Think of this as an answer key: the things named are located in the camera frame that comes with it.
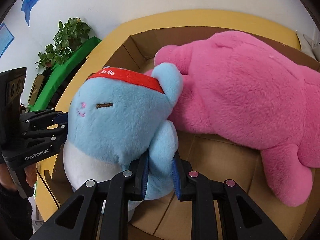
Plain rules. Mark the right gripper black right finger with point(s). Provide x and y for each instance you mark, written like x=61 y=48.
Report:
x=220 y=205

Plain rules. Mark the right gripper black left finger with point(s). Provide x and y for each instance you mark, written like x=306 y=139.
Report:
x=99 y=210

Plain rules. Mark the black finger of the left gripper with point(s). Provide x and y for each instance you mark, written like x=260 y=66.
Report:
x=42 y=119
x=41 y=136

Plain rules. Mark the light blue plush toy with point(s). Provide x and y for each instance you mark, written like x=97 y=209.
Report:
x=115 y=117

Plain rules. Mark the left hand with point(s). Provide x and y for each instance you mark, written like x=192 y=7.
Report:
x=7 y=181

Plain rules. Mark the green tablecloth side table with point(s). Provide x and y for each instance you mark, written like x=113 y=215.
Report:
x=62 y=75

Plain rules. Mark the brown cardboard box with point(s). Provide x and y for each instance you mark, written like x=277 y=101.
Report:
x=211 y=155

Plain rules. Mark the green potted plant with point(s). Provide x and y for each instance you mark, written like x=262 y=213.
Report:
x=68 y=39

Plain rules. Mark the pink plush toy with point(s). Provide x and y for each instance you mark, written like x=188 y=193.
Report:
x=240 y=88

